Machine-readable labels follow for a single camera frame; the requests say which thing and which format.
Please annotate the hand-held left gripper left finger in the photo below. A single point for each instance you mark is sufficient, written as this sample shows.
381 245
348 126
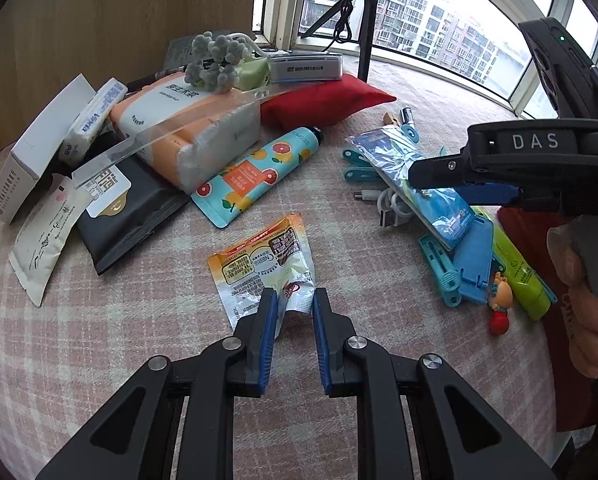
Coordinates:
268 340

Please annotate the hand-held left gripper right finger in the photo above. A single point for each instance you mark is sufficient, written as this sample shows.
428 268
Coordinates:
321 340

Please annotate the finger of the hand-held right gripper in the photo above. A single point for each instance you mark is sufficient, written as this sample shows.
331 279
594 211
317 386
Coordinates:
441 170

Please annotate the blue plastic packet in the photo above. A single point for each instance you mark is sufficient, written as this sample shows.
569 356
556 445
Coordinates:
394 155

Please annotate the orange snack sachet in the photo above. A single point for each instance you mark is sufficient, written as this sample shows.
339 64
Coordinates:
264 265

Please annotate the pink plaid covered desktop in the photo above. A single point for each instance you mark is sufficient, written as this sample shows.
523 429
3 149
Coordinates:
129 340

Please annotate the person's right hand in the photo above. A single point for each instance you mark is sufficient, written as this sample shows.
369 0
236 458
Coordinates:
586 320

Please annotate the small battery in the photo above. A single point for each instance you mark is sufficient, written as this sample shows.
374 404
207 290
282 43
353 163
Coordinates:
406 116

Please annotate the small tan clip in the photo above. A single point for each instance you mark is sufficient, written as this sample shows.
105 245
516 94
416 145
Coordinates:
390 118

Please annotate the teal plastic clip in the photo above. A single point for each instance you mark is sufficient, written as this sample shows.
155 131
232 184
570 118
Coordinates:
356 167

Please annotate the blue plastic folding stand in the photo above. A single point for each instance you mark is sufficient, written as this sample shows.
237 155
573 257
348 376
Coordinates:
466 265

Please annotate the green yellow tube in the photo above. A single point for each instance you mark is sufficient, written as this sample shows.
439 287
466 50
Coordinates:
521 270

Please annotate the red fabric pouch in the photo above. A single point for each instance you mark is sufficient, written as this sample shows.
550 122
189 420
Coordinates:
319 102

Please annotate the small cartoon figurine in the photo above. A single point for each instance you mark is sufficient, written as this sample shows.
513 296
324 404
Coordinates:
500 305

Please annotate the black tripod stand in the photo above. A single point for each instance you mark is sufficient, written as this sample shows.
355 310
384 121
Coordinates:
366 25

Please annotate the fruit print cream tube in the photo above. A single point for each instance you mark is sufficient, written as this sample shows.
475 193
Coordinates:
254 175

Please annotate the grey card reader box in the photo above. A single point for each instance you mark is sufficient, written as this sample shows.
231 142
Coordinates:
304 67

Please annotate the black foil pouch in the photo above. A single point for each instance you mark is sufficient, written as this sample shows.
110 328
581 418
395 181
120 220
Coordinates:
134 230

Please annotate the light green packet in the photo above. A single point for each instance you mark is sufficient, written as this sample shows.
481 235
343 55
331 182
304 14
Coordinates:
253 74

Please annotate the white gold card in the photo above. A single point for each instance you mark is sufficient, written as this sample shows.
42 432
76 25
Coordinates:
106 197

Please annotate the orange white tissue pack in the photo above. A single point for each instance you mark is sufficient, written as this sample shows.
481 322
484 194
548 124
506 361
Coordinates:
189 130

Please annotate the clear plastic ruler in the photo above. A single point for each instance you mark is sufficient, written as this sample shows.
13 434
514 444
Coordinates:
144 142

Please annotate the white paper packet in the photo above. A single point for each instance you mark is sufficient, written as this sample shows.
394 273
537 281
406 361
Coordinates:
41 245

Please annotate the grey artificial berry bunch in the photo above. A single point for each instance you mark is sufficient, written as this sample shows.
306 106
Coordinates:
214 62

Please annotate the small blue white tissue pack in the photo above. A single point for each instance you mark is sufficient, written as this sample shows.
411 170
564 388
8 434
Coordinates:
91 120

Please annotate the black pen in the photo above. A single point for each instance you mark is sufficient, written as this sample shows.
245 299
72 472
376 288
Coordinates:
154 77

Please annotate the white cardboard box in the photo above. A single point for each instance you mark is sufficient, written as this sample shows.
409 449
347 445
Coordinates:
39 145

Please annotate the white window frame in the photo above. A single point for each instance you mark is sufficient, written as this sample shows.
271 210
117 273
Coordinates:
284 5

